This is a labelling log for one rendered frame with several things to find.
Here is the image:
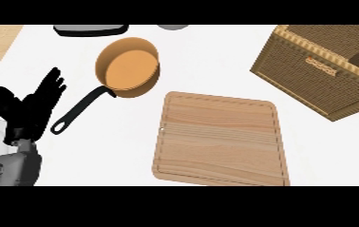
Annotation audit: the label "pale wooden board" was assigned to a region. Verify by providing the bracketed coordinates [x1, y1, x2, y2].
[0, 25, 25, 62]

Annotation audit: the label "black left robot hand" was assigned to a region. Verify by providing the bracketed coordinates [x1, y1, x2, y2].
[0, 66, 69, 146]

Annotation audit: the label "grey round object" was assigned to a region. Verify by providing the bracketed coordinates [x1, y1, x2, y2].
[155, 25, 190, 31]

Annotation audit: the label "orange pan with black handle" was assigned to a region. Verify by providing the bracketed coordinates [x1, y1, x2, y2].
[48, 36, 162, 136]

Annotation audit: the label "brown wicker basket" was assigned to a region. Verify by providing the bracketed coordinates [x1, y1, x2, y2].
[248, 25, 359, 123]

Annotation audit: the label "wooden cutting board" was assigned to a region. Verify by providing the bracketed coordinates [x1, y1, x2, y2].
[152, 90, 291, 187]

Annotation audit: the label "black and grey tray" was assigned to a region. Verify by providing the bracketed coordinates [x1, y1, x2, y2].
[51, 25, 129, 38]

